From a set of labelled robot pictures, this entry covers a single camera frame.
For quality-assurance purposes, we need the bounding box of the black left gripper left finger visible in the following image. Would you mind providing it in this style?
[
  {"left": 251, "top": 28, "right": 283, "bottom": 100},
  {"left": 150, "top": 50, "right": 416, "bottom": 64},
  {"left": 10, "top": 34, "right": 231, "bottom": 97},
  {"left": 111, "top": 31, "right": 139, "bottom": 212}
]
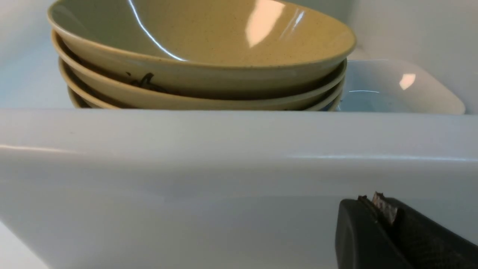
[{"left": 335, "top": 199, "right": 411, "bottom": 269}]

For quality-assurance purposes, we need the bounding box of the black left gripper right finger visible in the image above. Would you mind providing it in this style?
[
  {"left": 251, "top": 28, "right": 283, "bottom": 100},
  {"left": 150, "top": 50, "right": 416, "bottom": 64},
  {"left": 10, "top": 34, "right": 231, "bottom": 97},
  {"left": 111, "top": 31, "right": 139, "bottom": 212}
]
[{"left": 373, "top": 192, "right": 478, "bottom": 269}]

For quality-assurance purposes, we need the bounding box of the bottom stacked beige bowl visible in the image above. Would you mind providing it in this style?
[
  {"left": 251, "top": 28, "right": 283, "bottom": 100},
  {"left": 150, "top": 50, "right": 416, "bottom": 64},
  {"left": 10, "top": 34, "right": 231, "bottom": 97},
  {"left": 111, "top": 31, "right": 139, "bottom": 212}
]
[{"left": 67, "top": 88, "right": 342, "bottom": 112}]

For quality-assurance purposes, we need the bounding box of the stacked beige bowl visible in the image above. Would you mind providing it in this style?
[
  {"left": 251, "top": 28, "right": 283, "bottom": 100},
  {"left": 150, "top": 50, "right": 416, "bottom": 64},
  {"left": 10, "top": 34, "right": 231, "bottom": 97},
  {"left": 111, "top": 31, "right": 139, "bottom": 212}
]
[
  {"left": 67, "top": 88, "right": 342, "bottom": 112},
  {"left": 47, "top": 0, "right": 357, "bottom": 99},
  {"left": 51, "top": 30, "right": 348, "bottom": 110},
  {"left": 58, "top": 58, "right": 345, "bottom": 111}
]

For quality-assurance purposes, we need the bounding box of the top stacked beige bowl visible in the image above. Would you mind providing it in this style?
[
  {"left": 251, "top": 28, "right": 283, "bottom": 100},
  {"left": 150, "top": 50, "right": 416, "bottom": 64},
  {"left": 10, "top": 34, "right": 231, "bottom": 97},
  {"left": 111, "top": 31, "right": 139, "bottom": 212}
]
[{"left": 47, "top": 0, "right": 357, "bottom": 99}]

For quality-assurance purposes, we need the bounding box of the large white plastic tub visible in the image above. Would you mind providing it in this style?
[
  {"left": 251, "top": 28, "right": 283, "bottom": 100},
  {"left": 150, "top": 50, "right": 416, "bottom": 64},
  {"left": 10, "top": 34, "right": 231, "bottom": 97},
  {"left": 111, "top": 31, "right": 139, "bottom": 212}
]
[{"left": 1, "top": 0, "right": 477, "bottom": 269}]

